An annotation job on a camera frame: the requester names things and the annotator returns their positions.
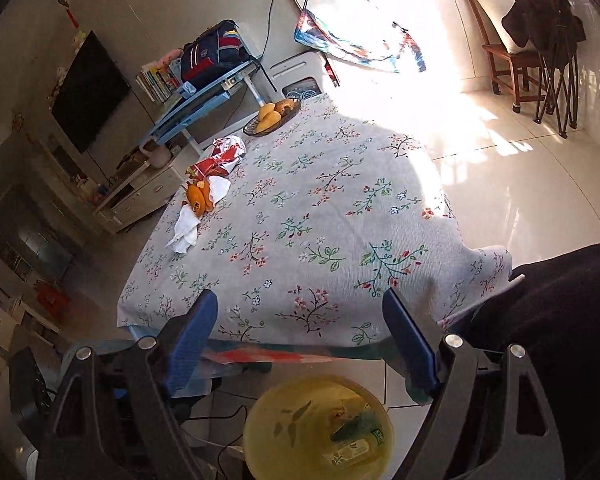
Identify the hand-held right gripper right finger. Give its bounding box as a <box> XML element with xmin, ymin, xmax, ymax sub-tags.
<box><xmin>381</xmin><ymin>286</ymin><xmax>566</xmax><ymax>480</ymax></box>

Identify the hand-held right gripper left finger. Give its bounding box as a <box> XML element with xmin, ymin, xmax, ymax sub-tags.
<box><xmin>35</xmin><ymin>289</ymin><xmax>219</xmax><ymax>480</ymax></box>

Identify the yellow plastic bucket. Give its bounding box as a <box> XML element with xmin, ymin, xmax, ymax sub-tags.
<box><xmin>242</xmin><ymin>375</ymin><xmax>395</xmax><ymax>480</ymax></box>

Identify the red white snack bag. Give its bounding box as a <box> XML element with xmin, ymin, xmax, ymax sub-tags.
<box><xmin>186</xmin><ymin>135</ymin><xmax>248</xmax><ymax>182</ymax></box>

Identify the teal red undercloth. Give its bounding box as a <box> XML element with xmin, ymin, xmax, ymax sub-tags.
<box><xmin>125</xmin><ymin>325</ymin><xmax>431</xmax><ymax>406</ymax></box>

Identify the white crumpled tissue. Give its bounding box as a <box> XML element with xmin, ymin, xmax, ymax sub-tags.
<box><xmin>166</xmin><ymin>206</ymin><xmax>201</xmax><ymax>255</ymax></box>
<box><xmin>207</xmin><ymin>175</ymin><xmax>232</xmax><ymax>206</ymax></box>

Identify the green wrapper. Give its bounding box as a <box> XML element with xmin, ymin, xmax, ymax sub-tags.
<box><xmin>330</xmin><ymin>412</ymin><xmax>386</xmax><ymax>443</ymax></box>

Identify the person's dark clothing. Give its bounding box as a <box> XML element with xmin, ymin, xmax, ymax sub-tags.
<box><xmin>450</xmin><ymin>242</ymin><xmax>600</xmax><ymax>480</ymax></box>

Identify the white television cabinet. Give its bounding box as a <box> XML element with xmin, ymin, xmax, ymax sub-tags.
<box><xmin>92</xmin><ymin>157</ymin><xmax>188</xmax><ymax>233</ymax></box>

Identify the red box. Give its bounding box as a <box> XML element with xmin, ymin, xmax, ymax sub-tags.
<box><xmin>36</xmin><ymin>285</ymin><xmax>71</xmax><ymax>316</ymax></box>

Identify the grey floral tablecloth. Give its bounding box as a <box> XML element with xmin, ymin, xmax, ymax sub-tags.
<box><xmin>117</xmin><ymin>94</ymin><xmax>513</xmax><ymax>348</ymax></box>

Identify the pink ceramic jug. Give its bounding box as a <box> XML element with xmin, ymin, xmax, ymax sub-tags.
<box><xmin>139</xmin><ymin>140</ymin><xmax>172</xmax><ymax>168</ymax></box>

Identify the dark fruit bowl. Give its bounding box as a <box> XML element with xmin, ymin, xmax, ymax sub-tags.
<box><xmin>243</xmin><ymin>98</ymin><xmax>302</xmax><ymax>137</ymax></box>

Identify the blue desk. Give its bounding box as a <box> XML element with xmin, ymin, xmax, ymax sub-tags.
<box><xmin>145</xmin><ymin>55</ymin><xmax>263</xmax><ymax>156</ymax></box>

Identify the stack of books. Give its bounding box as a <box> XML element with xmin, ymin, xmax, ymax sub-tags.
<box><xmin>136</xmin><ymin>67</ymin><xmax>178</xmax><ymax>106</ymax></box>

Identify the black television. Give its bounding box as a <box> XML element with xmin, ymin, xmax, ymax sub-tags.
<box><xmin>51</xmin><ymin>30</ymin><xmax>131</xmax><ymax>155</ymax></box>

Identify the pink plush toy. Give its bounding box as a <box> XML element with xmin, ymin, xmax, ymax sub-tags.
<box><xmin>152</xmin><ymin>49</ymin><xmax>183</xmax><ymax>68</ymax></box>

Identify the dark blue backpack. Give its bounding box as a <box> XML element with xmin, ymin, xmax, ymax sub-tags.
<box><xmin>180</xmin><ymin>20</ymin><xmax>251</xmax><ymax>88</ymax></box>

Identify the white air purifier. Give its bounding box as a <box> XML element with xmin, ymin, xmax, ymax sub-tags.
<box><xmin>270</xmin><ymin>57</ymin><xmax>333</xmax><ymax>106</ymax></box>

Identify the wooden chair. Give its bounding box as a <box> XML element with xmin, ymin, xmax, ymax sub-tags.
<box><xmin>452</xmin><ymin>0</ymin><xmax>546</xmax><ymax>111</ymax></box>

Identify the black folding stand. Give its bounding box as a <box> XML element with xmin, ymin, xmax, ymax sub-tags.
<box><xmin>532</xmin><ymin>35</ymin><xmax>581</xmax><ymax>138</ymax></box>

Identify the colourful printed cloth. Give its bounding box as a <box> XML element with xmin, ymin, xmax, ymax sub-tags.
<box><xmin>294</xmin><ymin>7</ymin><xmax>427</xmax><ymax>75</ymax></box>

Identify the white cushion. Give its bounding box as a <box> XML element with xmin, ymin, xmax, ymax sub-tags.
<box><xmin>460</xmin><ymin>0</ymin><xmax>523</xmax><ymax>53</ymax></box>

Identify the red hanging ornament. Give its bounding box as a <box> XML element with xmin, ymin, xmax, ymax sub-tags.
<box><xmin>50</xmin><ymin>0</ymin><xmax>81</xmax><ymax>28</ymax></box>

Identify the black clothing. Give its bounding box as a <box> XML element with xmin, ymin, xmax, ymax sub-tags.
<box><xmin>501</xmin><ymin>0</ymin><xmax>586</xmax><ymax>51</ymax></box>

